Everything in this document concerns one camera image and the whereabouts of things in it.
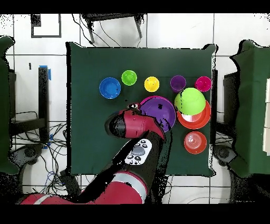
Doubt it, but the tangle of cables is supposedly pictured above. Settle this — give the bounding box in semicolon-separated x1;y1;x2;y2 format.
9;110;100;195

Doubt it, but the large orange bowl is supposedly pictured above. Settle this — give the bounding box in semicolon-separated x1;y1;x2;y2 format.
177;100;211;130

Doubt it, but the yellow cup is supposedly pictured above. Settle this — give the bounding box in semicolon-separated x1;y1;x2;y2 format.
144;76;160;93

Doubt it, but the black metal post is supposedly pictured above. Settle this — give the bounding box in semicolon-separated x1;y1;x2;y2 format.
210;69;218;144

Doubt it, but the green cloth side table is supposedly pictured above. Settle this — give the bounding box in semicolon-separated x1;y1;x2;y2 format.
229;39;270;179
0;35;21;175

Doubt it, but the black metal frame beam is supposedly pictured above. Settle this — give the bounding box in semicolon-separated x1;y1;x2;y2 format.
9;66;50;143

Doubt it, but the blue tape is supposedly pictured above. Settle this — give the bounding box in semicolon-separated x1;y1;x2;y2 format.
38;64;52;81

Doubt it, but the green cup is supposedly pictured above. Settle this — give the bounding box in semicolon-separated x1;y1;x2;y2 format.
121;70;138;86

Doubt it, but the pink cup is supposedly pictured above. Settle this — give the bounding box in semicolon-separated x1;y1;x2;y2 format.
194;76;212;93

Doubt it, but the black stool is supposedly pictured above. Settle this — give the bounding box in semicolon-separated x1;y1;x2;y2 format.
80;13;147;44

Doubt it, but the small orange bowl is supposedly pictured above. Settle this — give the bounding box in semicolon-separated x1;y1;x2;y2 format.
184;131;208;155

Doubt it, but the purple bowl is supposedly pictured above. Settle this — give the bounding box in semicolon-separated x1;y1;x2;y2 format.
139;97;177;133

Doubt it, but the blue bowl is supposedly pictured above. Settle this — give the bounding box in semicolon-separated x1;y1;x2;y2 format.
99;77;122;99

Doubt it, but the green bowl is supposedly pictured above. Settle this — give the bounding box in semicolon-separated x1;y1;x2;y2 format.
174;87;206;116

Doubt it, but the purple cup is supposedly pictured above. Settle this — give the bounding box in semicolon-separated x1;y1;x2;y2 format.
170;75;187;93

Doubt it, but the large pink bowl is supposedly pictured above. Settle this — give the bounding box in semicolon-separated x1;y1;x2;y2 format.
139;95;170;105

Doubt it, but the black power box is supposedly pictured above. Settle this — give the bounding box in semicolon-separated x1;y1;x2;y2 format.
59;170;82;196

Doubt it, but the dark green tablecloth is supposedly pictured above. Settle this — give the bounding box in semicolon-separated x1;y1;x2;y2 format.
65;41;218;177

